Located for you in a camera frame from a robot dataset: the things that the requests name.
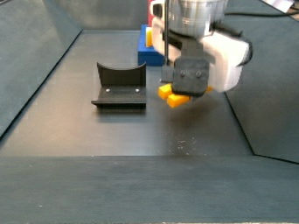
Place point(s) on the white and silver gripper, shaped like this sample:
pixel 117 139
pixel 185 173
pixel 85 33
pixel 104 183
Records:
pixel 204 51

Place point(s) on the yellow double-square slotted block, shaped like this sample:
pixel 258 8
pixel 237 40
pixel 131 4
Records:
pixel 173 100

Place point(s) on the blue foam shape board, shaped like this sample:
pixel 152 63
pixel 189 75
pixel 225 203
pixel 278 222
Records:
pixel 147 54

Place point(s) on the black curved regrasp stand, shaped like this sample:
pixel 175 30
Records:
pixel 121 88

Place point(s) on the red square block peg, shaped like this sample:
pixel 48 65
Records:
pixel 149 16

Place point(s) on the yellow curved-top block peg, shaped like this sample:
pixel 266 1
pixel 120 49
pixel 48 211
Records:
pixel 148 37

